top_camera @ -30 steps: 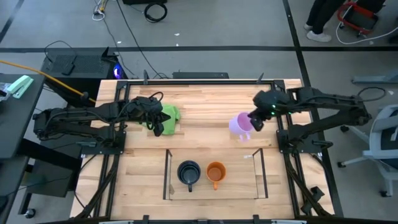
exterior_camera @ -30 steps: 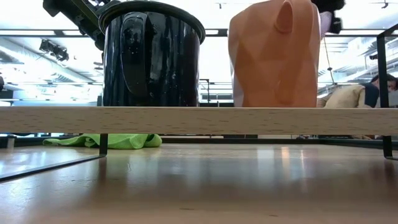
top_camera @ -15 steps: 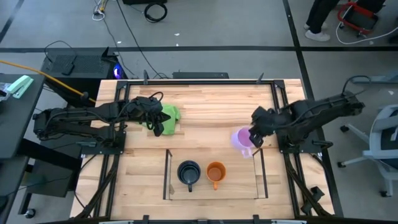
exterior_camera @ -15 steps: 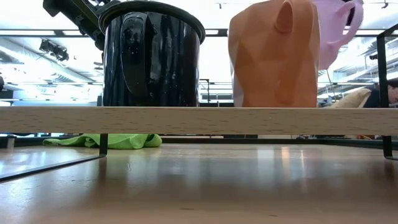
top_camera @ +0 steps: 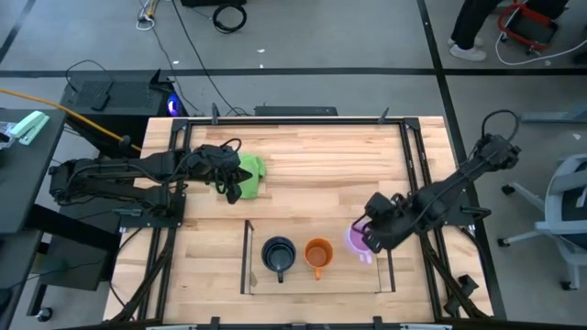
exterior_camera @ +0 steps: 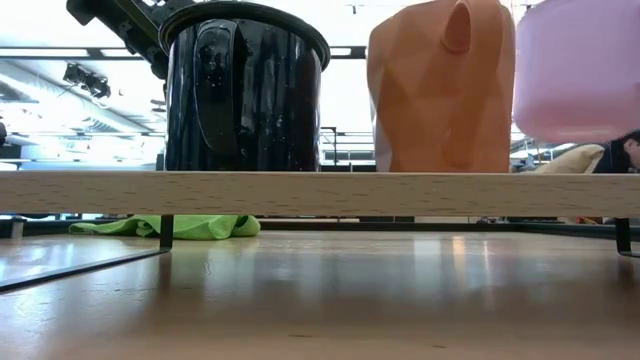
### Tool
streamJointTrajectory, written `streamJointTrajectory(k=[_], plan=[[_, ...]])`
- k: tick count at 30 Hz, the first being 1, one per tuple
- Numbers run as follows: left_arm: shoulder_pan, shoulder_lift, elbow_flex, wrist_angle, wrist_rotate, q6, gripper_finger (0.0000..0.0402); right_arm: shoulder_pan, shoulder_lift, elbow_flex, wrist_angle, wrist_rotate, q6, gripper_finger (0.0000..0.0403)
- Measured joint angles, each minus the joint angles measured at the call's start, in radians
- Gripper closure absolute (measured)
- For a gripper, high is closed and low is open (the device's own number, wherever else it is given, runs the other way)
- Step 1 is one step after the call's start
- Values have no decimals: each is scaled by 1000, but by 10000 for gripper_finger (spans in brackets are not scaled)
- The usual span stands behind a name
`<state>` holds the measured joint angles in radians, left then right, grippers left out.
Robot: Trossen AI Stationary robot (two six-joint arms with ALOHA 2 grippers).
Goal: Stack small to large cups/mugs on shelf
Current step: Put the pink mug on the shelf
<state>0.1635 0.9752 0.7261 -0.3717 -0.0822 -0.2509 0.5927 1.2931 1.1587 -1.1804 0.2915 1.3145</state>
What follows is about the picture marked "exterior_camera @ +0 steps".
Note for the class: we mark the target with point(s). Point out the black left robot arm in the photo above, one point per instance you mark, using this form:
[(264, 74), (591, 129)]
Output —
[(145, 40)]

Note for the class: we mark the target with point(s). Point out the orange faceted mug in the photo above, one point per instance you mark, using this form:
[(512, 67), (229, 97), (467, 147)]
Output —
[(440, 110)]

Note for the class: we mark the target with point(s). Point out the wooden shelf with black frame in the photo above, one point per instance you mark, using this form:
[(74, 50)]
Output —
[(320, 195)]

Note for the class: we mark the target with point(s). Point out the green cloth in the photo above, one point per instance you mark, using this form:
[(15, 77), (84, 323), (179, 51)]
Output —
[(200, 227)]

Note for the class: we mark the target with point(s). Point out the silver ceiling duct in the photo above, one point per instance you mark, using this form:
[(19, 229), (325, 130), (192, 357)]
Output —
[(60, 107)]

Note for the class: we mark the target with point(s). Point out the glossy black mug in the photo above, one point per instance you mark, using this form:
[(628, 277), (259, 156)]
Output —
[(250, 100)]

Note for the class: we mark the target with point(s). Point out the distant black workbench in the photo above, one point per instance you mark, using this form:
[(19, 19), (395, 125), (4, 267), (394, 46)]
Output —
[(350, 168)]

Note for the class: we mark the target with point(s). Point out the black ceiling spotlight cluster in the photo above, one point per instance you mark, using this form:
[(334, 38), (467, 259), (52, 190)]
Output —
[(90, 82)]

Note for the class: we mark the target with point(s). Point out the black metal shelf frame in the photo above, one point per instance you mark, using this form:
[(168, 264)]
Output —
[(350, 226)]

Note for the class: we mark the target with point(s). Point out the pink mug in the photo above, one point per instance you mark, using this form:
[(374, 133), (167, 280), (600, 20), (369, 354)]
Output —
[(580, 75)]

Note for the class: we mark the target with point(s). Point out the person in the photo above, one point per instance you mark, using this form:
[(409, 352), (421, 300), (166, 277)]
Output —
[(615, 160)]

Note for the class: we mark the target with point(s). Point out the beige padded object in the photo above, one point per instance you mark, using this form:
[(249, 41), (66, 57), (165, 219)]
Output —
[(575, 162)]

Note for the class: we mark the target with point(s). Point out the distant black metal frame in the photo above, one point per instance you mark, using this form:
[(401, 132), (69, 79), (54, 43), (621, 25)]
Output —
[(334, 145)]

